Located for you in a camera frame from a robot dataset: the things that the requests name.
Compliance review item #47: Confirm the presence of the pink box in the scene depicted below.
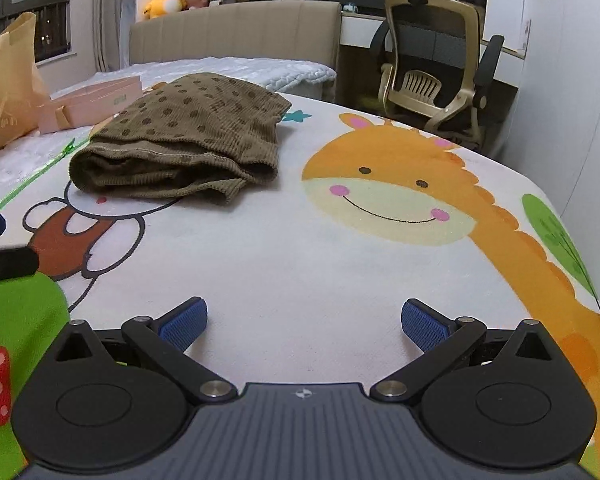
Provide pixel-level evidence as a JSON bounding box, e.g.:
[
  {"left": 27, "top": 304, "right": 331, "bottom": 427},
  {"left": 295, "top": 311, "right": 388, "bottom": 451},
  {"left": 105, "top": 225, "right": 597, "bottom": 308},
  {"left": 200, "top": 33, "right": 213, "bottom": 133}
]
[{"left": 36, "top": 75, "right": 144, "bottom": 136}]

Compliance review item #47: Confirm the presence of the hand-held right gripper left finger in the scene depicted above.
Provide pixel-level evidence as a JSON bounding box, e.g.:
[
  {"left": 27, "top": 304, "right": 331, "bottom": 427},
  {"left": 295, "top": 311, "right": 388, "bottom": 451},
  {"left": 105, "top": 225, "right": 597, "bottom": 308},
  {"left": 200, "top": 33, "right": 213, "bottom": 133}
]
[{"left": 55, "top": 297, "right": 239, "bottom": 403}]

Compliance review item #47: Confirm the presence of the beige office chair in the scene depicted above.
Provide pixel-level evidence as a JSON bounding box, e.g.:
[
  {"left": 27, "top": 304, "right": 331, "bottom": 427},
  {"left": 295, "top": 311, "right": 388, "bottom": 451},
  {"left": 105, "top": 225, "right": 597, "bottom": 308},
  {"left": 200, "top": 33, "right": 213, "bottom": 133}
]
[{"left": 370, "top": 0, "right": 507, "bottom": 152}]

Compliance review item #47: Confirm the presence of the white cabinet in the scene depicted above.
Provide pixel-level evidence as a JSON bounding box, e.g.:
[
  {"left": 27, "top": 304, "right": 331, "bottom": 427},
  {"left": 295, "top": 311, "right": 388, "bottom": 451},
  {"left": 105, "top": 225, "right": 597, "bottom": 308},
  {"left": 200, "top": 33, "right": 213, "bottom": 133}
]
[{"left": 482, "top": 0, "right": 532, "bottom": 59}]

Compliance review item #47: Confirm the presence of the white wardrobe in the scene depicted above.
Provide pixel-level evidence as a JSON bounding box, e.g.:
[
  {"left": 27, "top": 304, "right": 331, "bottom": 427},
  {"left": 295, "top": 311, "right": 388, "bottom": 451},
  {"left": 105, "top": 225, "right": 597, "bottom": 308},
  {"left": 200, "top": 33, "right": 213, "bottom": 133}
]
[{"left": 500, "top": 0, "right": 600, "bottom": 317}]

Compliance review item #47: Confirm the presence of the brown dotted corduroy garment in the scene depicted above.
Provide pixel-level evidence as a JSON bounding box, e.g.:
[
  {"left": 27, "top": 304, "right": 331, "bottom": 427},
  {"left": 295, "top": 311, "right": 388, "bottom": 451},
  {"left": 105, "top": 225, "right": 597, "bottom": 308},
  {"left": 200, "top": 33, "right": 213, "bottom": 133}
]
[{"left": 69, "top": 72, "right": 294, "bottom": 207}]

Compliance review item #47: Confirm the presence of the beige padded headboard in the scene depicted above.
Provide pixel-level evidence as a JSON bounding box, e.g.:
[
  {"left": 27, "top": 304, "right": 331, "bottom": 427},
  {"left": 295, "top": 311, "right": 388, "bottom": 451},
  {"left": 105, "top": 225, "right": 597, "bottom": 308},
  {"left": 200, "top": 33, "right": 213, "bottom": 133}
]
[{"left": 129, "top": 0, "right": 342, "bottom": 77}]

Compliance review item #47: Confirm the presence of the cartoon printed blanket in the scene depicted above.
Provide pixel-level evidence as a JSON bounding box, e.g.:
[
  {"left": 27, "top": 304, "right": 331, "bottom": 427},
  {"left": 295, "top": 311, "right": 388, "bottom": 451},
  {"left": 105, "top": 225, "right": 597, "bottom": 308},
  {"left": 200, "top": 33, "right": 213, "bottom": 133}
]
[{"left": 0, "top": 92, "right": 600, "bottom": 480}]

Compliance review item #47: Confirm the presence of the white curtain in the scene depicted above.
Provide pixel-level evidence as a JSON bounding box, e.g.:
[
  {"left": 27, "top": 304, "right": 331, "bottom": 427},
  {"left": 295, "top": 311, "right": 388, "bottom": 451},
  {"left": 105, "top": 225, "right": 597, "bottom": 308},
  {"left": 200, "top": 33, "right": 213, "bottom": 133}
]
[{"left": 69, "top": 0, "right": 138, "bottom": 75}]

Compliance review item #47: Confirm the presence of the tan paper bag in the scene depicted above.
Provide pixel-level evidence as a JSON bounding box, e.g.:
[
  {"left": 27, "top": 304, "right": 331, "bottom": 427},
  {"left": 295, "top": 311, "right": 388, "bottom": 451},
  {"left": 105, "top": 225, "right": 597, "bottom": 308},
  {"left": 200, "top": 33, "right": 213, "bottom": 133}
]
[{"left": 0, "top": 10, "right": 52, "bottom": 161}]

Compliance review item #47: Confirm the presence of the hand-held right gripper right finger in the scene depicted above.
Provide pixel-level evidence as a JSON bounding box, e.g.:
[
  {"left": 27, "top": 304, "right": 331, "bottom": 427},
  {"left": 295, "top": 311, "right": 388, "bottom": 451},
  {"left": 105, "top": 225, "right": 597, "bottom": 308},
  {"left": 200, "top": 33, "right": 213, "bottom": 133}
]
[{"left": 370, "top": 298, "right": 554, "bottom": 403}]

